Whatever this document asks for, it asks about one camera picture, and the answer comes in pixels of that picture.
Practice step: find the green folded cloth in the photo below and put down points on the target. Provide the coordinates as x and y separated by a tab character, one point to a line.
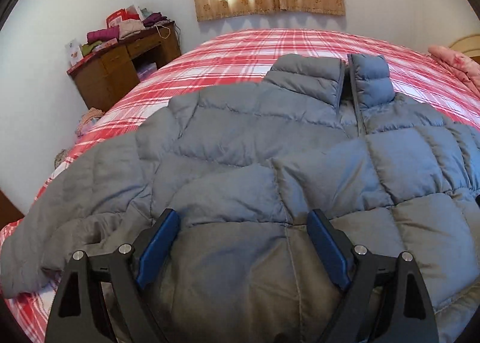
87	48

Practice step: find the wooden headboard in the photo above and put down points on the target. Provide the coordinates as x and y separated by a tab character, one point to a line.
469	45

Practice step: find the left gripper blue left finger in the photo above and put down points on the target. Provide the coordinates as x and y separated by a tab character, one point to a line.
79	312

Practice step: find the brown wooden desk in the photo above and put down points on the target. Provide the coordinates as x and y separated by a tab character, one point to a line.
103	78

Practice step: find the white greeting card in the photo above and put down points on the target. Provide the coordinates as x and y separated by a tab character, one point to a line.
74	52

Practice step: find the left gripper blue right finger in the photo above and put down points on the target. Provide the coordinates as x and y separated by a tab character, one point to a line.
384	299

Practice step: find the grey puffer jacket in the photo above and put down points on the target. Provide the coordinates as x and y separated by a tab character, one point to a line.
243	165

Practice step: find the red gift box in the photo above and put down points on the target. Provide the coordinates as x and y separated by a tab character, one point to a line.
115	18

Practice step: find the beige folded clothes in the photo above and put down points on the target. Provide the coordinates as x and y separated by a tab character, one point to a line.
130	27

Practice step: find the pink clothes pile on floor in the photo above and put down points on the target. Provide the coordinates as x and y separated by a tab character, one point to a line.
87	121

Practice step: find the dark purple clothes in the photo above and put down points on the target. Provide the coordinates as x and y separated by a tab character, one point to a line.
154	19

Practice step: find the magenta folded clothes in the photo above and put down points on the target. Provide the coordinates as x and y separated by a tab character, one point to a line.
103	35

